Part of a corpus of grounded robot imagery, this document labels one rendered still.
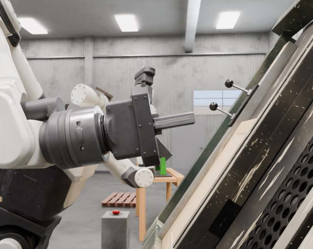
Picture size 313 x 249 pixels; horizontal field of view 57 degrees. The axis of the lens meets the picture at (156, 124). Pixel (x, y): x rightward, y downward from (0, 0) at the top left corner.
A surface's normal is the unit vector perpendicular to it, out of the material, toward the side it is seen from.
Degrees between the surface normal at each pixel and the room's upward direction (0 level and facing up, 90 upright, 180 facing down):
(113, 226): 90
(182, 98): 90
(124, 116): 90
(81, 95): 79
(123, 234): 90
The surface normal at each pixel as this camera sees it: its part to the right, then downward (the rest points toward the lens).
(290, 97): -0.03, -0.06
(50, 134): -0.07, -0.27
